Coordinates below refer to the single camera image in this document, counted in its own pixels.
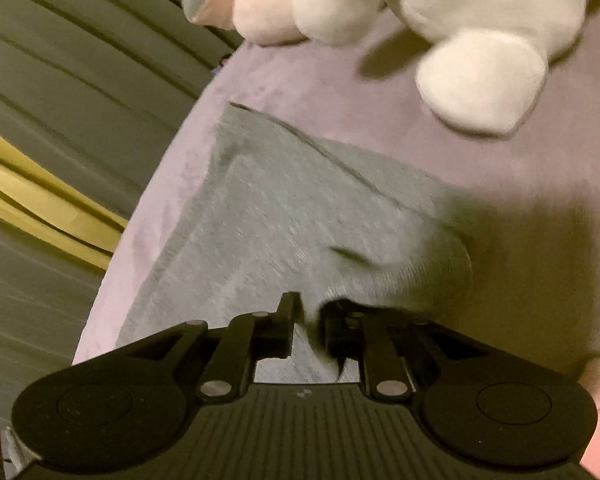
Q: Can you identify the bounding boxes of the grey sweatpants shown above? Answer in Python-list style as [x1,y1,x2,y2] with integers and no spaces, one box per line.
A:
[118,104,489,382]

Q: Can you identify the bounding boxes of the pink bed sheet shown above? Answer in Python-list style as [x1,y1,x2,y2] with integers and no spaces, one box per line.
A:
[74,15,600,477]

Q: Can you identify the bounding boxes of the yellow curtain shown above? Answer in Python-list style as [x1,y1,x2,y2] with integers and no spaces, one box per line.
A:
[0,136,128,270]

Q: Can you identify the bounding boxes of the grey-green curtain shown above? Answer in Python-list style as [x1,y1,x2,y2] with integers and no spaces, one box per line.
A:
[0,0,240,427]

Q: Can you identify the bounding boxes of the white plush toy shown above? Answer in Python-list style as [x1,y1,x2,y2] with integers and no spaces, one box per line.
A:
[181,0,594,136]

